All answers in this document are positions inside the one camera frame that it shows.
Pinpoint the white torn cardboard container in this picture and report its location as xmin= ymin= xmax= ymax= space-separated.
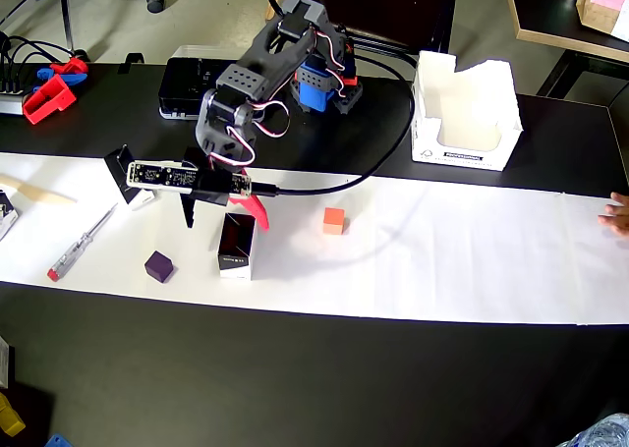
xmin=410 ymin=49 xmax=525 ymax=172

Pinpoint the thick black camera cable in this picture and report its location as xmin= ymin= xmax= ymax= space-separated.
xmin=248 ymin=48 xmax=417 ymax=197

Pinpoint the orange-red cube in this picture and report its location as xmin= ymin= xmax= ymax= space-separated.
xmin=322 ymin=207 xmax=346 ymax=236

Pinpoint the black table clamp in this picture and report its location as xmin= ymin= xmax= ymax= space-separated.
xmin=117 ymin=52 xmax=147 ymax=75

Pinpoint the clear plastic water bottle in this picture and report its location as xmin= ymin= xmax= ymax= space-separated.
xmin=554 ymin=412 xmax=629 ymax=447

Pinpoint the office chair base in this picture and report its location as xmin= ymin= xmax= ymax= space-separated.
xmin=0 ymin=0 xmax=167 ymax=64

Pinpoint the flat wooden stick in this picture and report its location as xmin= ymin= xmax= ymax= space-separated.
xmin=0 ymin=174 xmax=79 ymax=204

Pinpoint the red printed jaw part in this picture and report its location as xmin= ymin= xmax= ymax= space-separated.
xmin=48 ymin=57 xmax=90 ymax=77

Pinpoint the bare human hand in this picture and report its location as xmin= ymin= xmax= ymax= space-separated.
xmin=598 ymin=191 xmax=629 ymax=240

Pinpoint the white cardboard carton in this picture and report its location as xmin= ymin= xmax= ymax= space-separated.
xmin=0 ymin=336 xmax=11 ymax=389

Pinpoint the yellow plastic object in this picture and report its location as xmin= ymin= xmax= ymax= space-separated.
xmin=0 ymin=391 xmax=27 ymax=438

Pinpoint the purple cube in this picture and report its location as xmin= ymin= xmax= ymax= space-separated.
xmin=143 ymin=250 xmax=175 ymax=284

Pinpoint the white paper sheet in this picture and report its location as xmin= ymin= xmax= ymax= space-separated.
xmin=0 ymin=151 xmax=629 ymax=326

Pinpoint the blue printed part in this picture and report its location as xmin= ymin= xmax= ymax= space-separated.
xmin=36 ymin=66 xmax=89 ymax=87

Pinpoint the brown paper bag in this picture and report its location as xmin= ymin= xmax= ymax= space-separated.
xmin=574 ymin=0 xmax=629 ymax=40

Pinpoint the black and gray gripper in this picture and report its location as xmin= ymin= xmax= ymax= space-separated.
xmin=180 ymin=145 xmax=271 ymax=233

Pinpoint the black electronics case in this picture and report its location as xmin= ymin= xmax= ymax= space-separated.
xmin=157 ymin=45 xmax=252 ymax=121

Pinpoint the red printed bracket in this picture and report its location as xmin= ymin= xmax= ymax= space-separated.
xmin=22 ymin=73 xmax=79 ymax=126

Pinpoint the gray power strip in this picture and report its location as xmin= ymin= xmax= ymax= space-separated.
xmin=0 ymin=90 xmax=26 ymax=117

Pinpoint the black plug cable loop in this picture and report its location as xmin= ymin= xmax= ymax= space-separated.
xmin=0 ymin=31 xmax=83 ymax=94

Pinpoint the wood-edged dark table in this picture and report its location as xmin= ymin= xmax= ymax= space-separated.
xmin=500 ymin=0 xmax=629 ymax=65

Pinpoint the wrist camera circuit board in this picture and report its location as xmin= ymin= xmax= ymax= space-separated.
xmin=126 ymin=159 xmax=253 ymax=196

